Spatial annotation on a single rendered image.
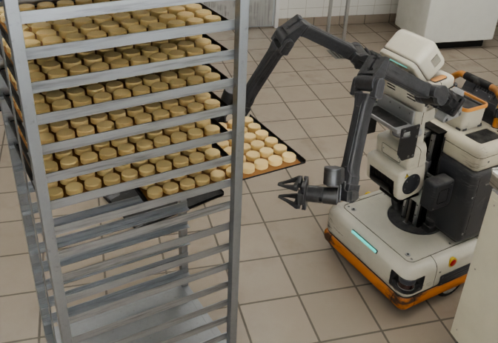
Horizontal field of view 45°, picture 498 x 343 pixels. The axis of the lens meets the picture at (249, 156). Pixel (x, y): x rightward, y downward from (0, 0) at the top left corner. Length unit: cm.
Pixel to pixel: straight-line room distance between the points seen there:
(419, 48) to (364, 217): 98
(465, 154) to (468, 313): 68
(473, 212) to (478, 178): 20
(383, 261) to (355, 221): 27
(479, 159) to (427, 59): 54
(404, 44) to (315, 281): 126
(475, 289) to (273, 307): 92
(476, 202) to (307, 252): 91
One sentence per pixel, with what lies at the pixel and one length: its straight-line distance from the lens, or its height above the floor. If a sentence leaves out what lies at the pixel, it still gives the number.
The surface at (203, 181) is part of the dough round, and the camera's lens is 197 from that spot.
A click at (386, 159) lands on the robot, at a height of 69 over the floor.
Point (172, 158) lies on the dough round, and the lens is 195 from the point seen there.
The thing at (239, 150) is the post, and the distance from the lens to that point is 189.
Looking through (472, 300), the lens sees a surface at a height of 34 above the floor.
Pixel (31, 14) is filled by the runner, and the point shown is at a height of 160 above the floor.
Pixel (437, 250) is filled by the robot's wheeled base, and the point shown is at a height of 28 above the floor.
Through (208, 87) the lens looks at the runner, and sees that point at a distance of 177.
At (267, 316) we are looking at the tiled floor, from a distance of 287.
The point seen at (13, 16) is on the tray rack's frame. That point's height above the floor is 161.
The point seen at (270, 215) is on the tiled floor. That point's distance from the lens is 347.
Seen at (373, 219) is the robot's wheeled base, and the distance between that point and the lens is 306.
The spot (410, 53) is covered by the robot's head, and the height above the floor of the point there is 122.
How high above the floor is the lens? 204
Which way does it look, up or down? 31 degrees down
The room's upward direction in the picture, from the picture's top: 3 degrees clockwise
